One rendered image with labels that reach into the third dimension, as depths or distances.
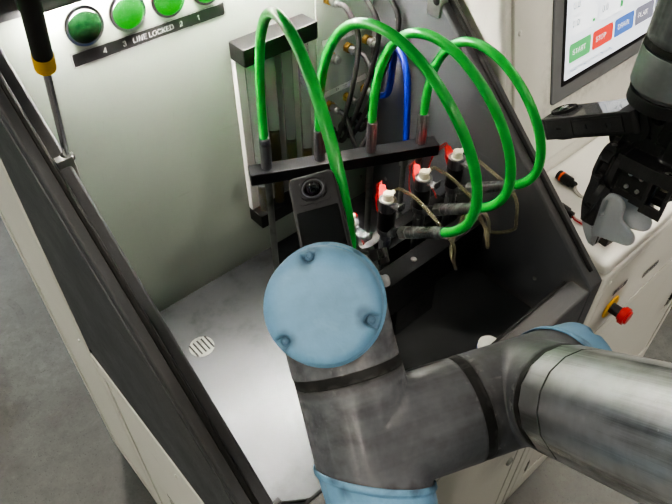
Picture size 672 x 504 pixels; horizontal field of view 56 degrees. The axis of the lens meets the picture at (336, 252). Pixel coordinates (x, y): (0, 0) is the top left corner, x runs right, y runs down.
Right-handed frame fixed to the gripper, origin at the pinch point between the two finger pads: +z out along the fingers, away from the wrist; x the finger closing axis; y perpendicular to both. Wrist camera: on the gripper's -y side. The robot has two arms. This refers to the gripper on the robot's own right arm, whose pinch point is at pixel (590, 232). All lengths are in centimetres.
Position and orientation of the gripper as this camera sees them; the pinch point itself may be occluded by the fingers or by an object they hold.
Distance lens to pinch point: 81.4
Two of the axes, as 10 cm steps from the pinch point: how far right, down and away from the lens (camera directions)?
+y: 6.6, 5.3, -5.3
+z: 0.0, 7.1, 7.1
